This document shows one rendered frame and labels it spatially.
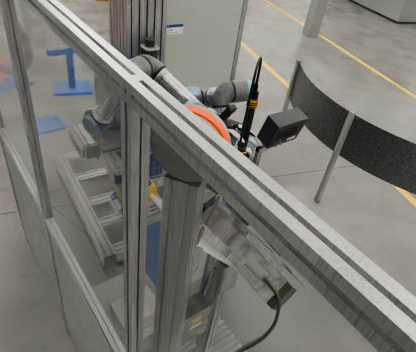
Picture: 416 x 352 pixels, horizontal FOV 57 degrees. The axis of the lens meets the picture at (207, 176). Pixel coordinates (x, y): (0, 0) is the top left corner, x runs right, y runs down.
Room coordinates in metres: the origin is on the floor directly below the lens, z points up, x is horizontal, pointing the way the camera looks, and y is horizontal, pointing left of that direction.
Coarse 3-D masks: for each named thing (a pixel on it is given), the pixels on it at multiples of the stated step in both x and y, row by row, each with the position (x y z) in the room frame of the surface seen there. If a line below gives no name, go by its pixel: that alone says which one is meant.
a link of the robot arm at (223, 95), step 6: (222, 84) 1.87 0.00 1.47; (228, 84) 1.86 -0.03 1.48; (216, 90) 1.85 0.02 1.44; (222, 90) 1.83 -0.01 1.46; (228, 90) 1.83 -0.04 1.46; (216, 96) 1.82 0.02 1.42; (222, 96) 1.81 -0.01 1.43; (228, 96) 1.82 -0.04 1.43; (216, 102) 1.80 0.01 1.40; (222, 102) 1.80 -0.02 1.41; (228, 102) 1.82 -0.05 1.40; (216, 108) 1.79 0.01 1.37; (222, 108) 1.79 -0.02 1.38
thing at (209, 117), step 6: (192, 108) 0.66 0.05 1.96; (198, 108) 0.66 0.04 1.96; (204, 108) 0.67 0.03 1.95; (198, 114) 0.64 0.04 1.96; (204, 114) 0.65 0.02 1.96; (210, 114) 0.66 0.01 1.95; (204, 120) 0.63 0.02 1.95; (210, 120) 0.64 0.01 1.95; (216, 120) 0.65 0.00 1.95; (210, 126) 0.63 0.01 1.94; (216, 126) 0.63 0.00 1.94; (222, 126) 0.65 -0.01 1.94; (222, 132) 0.64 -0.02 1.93; (228, 132) 0.66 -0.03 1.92; (228, 138) 0.64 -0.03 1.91
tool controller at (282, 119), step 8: (280, 112) 2.08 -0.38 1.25; (288, 112) 2.11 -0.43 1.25; (296, 112) 2.13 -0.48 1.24; (272, 120) 1.99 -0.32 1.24; (280, 120) 2.01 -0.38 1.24; (288, 120) 2.03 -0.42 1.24; (296, 120) 2.06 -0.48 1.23; (304, 120) 2.09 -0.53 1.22; (264, 128) 2.03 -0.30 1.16; (272, 128) 1.98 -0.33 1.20; (280, 128) 1.96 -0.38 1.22; (288, 128) 2.01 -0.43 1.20; (296, 128) 2.08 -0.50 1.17; (264, 136) 2.01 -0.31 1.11; (272, 136) 1.97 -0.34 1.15; (280, 136) 2.00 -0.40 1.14; (288, 136) 2.07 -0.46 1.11; (296, 136) 2.14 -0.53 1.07; (264, 144) 2.00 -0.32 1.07; (272, 144) 1.99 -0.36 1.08; (280, 144) 2.01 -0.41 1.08
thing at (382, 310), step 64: (0, 0) 1.19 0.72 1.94; (128, 64) 0.61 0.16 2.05; (0, 128) 1.82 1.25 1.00; (128, 128) 0.54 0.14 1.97; (192, 128) 0.45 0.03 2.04; (128, 192) 0.54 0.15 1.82; (256, 192) 0.32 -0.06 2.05; (64, 256) 0.99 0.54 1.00; (128, 256) 0.55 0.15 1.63; (320, 256) 0.24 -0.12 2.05; (64, 320) 1.19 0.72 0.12; (128, 320) 0.55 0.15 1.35; (384, 320) 0.19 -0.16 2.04
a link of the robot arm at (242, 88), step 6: (234, 84) 1.87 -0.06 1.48; (240, 84) 1.89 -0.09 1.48; (246, 84) 1.90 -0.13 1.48; (204, 90) 2.21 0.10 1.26; (210, 90) 2.18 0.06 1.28; (234, 90) 1.85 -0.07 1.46; (240, 90) 1.86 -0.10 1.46; (246, 90) 1.88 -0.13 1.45; (204, 96) 2.17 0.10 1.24; (210, 96) 2.14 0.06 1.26; (234, 96) 1.84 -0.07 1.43; (240, 96) 1.85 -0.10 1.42; (246, 96) 1.87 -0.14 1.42; (204, 102) 2.16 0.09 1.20; (210, 102) 2.14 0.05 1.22; (234, 102) 1.86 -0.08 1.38
